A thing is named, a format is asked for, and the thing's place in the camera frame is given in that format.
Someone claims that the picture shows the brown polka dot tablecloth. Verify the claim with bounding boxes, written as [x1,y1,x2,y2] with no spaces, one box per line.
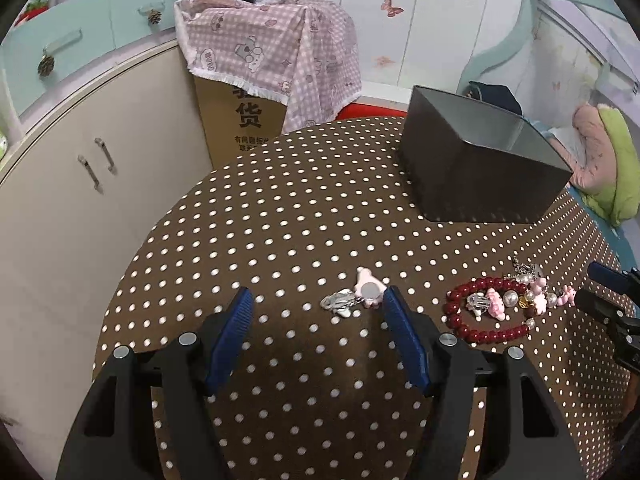
[92,115,636,480]

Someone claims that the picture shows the white cabinet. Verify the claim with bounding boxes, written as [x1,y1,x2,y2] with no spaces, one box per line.
[0,42,216,426]

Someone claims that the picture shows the pale wardrobe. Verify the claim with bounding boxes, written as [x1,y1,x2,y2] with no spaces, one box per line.
[257,0,531,101]

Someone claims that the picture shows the teal bunk bed frame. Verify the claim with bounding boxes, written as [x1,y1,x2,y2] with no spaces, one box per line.
[457,0,640,126]

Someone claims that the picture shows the dark grey metal box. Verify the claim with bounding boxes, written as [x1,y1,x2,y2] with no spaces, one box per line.
[398,85,574,224]

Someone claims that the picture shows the red strawberry plush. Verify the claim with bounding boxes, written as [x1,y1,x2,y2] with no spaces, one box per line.
[15,0,48,26]

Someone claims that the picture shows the pink and green quilt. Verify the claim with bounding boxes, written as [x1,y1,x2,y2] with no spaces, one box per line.
[570,102,640,226]

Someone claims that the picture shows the silver chain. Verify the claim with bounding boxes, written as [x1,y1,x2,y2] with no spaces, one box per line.
[511,255,547,283]

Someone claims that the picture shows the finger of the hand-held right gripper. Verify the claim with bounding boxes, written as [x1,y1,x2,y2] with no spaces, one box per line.
[586,261,640,307]
[573,287,627,329]

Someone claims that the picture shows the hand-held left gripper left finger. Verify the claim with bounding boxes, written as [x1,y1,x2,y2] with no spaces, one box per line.
[55,286,256,480]

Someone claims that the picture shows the pink rabbit hair clip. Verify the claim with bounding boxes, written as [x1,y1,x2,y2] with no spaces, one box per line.
[467,287,507,322]

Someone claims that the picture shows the white board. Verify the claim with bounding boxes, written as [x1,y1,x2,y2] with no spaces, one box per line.
[359,80,417,108]

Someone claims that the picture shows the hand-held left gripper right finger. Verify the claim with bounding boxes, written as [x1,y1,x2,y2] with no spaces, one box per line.
[382,286,586,480]

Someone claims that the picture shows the dark folded clothes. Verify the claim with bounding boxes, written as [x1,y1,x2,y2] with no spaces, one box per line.
[462,80,523,117]

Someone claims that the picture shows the cardboard box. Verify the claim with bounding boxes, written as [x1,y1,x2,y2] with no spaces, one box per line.
[194,74,288,170]

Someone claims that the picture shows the red storage box white lid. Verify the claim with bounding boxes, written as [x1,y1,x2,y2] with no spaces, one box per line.
[334,101,412,122]

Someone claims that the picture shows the white pillow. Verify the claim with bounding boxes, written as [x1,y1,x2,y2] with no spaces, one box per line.
[540,122,588,173]

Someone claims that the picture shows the pink charm pendant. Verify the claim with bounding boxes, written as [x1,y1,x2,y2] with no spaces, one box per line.
[527,277,575,317]

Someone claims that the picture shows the pink bear hair clip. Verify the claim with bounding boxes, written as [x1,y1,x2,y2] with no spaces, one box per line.
[354,267,388,309]

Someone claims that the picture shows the silver hair clips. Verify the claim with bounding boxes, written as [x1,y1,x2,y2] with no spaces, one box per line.
[320,287,362,318]

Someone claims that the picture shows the pearl bead bracelet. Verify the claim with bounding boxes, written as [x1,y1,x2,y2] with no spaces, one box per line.
[500,272,561,311]

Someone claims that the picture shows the metal cabinet handle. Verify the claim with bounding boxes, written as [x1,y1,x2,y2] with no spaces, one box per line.
[94,137,117,173]
[77,155,101,192]

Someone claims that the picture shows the pink checkered cloth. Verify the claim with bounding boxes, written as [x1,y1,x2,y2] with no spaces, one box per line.
[174,0,362,133]

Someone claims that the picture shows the red bead bracelet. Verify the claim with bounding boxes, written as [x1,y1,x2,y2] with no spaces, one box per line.
[444,276,532,346]

